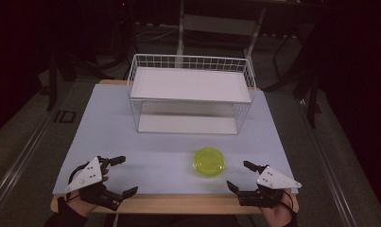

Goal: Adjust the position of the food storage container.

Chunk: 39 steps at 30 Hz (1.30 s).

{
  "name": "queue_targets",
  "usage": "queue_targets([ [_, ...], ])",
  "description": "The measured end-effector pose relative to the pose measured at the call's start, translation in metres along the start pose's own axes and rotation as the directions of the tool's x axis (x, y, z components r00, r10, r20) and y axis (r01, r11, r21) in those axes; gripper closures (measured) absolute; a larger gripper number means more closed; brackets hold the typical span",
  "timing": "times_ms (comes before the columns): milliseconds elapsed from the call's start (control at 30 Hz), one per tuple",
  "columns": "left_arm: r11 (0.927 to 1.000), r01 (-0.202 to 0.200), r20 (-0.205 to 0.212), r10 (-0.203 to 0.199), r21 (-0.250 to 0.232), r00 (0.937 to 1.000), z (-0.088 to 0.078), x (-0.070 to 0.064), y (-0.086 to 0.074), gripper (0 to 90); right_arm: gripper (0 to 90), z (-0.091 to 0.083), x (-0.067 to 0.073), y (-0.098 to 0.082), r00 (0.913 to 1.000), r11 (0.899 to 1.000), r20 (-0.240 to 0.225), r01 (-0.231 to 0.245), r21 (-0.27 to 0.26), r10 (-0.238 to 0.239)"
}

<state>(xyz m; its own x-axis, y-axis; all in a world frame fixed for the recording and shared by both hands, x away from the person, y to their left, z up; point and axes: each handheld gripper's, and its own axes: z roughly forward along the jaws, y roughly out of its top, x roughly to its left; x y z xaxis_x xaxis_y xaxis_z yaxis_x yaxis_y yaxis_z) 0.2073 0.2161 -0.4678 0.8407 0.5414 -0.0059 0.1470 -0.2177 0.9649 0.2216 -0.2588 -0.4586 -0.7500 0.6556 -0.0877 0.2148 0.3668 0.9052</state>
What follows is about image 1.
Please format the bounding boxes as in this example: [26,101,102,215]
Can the black floor bracket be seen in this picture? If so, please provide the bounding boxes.
[53,110,77,124]

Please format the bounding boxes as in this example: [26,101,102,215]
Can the yellow-green plastic plate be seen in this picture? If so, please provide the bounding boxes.
[193,147,227,178]

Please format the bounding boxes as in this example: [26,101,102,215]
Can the wooden table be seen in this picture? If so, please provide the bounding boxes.
[49,79,300,216]

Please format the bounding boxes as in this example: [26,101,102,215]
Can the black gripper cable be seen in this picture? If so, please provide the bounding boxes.
[281,191,298,219]
[65,161,91,202]

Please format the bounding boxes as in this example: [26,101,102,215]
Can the pale blue table mat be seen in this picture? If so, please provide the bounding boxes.
[52,83,300,196]

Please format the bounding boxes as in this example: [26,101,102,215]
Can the person's left hand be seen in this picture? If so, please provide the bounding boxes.
[66,191,99,218]

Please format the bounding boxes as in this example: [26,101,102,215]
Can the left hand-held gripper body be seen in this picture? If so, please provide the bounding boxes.
[64,155,124,212]

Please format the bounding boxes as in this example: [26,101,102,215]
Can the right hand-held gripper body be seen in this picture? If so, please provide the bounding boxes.
[236,165,303,208]

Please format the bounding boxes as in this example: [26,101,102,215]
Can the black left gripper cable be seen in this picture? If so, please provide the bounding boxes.
[65,161,91,202]

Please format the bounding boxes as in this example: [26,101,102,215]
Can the white wire shelf rack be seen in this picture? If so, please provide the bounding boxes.
[127,53,257,136]

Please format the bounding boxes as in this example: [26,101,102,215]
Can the metal floor rail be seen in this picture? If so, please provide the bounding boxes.
[0,107,59,216]
[296,98,360,227]

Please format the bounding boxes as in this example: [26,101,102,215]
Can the person's right hand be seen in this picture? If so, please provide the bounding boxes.
[260,189,295,227]

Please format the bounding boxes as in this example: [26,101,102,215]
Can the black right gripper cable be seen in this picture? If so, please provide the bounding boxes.
[281,191,298,219]

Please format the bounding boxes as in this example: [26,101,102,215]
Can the grey metal frame stand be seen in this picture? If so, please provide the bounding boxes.
[174,0,268,69]

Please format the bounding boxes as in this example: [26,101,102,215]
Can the black stand leg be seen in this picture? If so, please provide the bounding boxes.
[305,71,322,130]
[45,51,60,112]

